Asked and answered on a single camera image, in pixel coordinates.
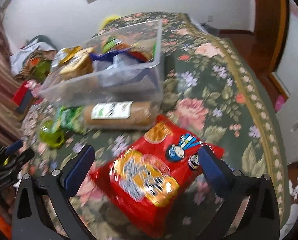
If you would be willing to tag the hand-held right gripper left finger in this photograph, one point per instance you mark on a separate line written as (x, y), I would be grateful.
(79, 172)

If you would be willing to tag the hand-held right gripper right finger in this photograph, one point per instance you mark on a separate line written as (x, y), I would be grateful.
(214, 171)

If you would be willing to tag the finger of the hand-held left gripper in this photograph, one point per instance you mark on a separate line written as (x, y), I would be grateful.
(14, 147)
(25, 156)

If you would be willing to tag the red snack bag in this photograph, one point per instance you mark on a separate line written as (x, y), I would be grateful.
(151, 180)

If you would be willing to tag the clear plastic storage box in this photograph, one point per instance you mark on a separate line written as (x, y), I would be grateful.
(109, 85)

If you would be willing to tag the yellow label fried snack packet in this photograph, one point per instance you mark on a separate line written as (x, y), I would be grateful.
(74, 63)

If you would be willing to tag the blue purple snack packet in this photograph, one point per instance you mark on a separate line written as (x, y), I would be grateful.
(116, 58)

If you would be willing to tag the green label pastry packet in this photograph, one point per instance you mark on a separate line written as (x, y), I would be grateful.
(111, 43)

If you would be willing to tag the lime green plastic object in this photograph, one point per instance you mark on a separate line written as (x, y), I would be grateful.
(51, 135)

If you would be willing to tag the grey box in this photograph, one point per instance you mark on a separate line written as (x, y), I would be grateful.
(26, 105)

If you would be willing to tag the small green snack packet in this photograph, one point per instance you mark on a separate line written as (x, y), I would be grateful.
(70, 120)

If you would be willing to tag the red box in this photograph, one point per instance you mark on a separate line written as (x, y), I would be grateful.
(21, 92)

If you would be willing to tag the pink toy rabbit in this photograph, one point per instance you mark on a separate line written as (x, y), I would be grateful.
(34, 87)

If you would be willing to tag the brown bread packet white label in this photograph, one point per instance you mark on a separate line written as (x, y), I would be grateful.
(139, 116)

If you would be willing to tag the pile of folded cloths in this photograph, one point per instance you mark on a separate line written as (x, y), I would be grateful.
(26, 52)

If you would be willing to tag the dark cloth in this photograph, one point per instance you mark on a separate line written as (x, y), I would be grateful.
(209, 28)

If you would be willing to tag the yellow foam tube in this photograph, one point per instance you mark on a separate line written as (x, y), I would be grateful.
(109, 21)

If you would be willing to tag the wooden wardrobe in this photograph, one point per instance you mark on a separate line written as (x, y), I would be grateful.
(269, 25)

